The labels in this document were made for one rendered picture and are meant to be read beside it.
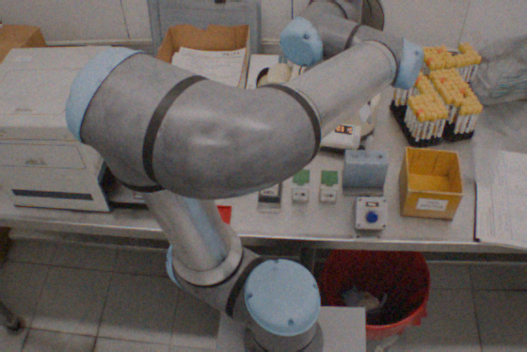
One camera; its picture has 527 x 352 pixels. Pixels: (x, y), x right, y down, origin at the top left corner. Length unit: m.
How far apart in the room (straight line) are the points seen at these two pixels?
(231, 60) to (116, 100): 1.04
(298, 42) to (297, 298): 0.39
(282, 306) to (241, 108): 0.41
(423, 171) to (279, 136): 0.87
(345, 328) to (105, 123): 0.68
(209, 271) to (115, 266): 1.46
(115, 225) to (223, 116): 0.83
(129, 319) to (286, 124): 1.70
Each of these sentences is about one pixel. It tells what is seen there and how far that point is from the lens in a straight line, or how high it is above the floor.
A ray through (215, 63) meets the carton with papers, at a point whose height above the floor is 0.94.
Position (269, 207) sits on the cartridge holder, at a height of 0.89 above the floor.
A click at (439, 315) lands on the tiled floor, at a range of 2.13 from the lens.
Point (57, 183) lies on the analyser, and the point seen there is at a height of 0.98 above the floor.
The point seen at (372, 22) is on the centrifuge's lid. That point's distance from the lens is 1.49.
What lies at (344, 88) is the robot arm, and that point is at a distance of 0.60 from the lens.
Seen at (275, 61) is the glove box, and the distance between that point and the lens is 1.50.
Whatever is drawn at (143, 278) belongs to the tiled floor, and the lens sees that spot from 2.19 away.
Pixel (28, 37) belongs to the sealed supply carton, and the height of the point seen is 1.05.
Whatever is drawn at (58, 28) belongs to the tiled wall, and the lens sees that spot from 1.78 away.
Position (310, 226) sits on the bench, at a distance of 1.19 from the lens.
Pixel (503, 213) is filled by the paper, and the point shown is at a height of 0.89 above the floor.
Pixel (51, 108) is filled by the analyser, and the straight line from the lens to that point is 1.13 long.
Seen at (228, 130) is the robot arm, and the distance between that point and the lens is 0.45.
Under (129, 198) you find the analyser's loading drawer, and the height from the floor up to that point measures 0.92.
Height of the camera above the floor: 1.86
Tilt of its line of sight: 50 degrees down
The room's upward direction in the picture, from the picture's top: 3 degrees counter-clockwise
